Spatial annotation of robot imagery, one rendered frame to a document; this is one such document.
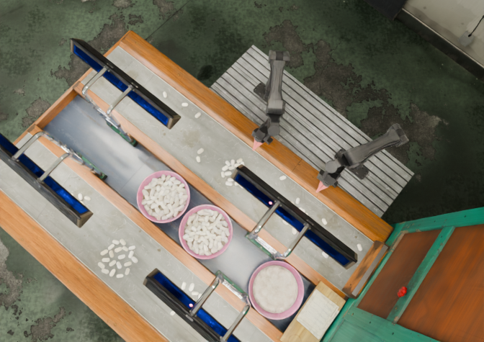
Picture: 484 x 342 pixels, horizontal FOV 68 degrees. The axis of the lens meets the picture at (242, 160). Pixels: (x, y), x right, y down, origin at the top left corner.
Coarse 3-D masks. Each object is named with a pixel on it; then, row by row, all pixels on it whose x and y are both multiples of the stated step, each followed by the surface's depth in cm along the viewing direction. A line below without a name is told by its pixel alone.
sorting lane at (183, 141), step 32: (128, 64) 203; (160, 96) 198; (160, 128) 193; (192, 128) 194; (224, 128) 195; (192, 160) 190; (224, 160) 190; (256, 160) 191; (224, 192) 186; (288, 192) 187; (288, 224) 183; (320, 224) 183; (320, 256) 179
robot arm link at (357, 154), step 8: (392, 128) 162; (400, 128) 164; (384, 136) 161; (392, 136) 160; (400, 136) 159; (368, 144) 161; (376, 144) 160; (384, 144) 160; (400, 144) 164; (352, 152) 161; (360, 152) 161; (368, 152) 160; (352, 160) 161; (360, 160) 160
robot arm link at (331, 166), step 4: (344, 152) 164; (344, 156) 165; (332, 160) 162; (336, 160) 158; (340, 160) 160; (344, 160) 163; (328, 164) 160; (332, 164) 159; (336, 164) 158; (340, 164) 158; (344, 164) 161; (348, 164) 164; (356, 164) 161; (360, 164) 161; (328, 168) 161; (332, 168) 160; (336, 168) 158; (340, 168) 162; (328, 172) 161; (332, 172) 160
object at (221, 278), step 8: (216, 272) 178; (216, 280) 140; (224, 280) 153; (232, 288) 152; (240, 288) 176; (208, 296) 137; (240, 296) 152; (248, 296) 175; (200, 304) 136; (248, 304) 139; (192, 312) 135; (240, 312) 136; (192, 320) 135; (240, 320) 135; (232, 328) 134; (224, 336) 133
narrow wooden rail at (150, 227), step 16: (32, 128) 188; (48, 144) 186; (96, 176) 183; (112, 192) 181; (128, 208) 179; (144, 224) 178; (160, 240) 176; (176, 256) 174; (192, 256) 177; (208, 272) 173; (224, 288) 171; (240, 304) 170; (256, 320) 168; (272, 336) 167
